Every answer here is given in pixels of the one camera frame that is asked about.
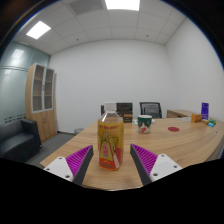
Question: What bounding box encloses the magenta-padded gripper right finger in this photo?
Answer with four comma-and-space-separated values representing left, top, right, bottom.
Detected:
129, 143, 184, 187

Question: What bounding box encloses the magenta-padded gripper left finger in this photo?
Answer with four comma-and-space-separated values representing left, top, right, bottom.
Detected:
43, 144, 95, 187

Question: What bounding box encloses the yellow-labelled drink bottle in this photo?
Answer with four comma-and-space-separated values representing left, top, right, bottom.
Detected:
97, 101, 125, 171

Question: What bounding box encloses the green mug with red print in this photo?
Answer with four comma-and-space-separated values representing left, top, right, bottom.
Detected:
137, 114, 154, 135

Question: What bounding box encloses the white printed leaflet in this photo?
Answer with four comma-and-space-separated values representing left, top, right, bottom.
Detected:
132, 118, 156, 126

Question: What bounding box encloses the black mesh office chair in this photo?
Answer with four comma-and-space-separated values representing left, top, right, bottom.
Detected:
139, 101, 164, 120

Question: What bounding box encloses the flat dark brown box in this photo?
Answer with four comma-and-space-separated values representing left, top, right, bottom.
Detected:
116, 102, 134, 115

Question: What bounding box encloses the wooden side desk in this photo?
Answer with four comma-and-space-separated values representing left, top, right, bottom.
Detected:
166, 109, 203, 119

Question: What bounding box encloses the black leather sofa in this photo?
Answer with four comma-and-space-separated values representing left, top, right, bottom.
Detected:
0, 118, 43, 163

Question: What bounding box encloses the orange box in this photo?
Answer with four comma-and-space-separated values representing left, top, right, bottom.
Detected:
191, 113, 203, 123

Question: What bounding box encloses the wooden glass-door shelf cabinet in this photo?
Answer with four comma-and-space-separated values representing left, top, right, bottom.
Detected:
25, 62, 58, 143

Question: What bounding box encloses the purple upright box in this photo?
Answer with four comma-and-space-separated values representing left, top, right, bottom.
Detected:
200, 102, 210, 121

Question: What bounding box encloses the rectangular ceiling light panel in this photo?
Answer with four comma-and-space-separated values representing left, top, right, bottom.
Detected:
25, 20, 52, 40
104, 0, 141, 12

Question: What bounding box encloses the ceiling air vent grille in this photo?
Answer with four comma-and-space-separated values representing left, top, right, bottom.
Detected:
68, 0, 104, 16

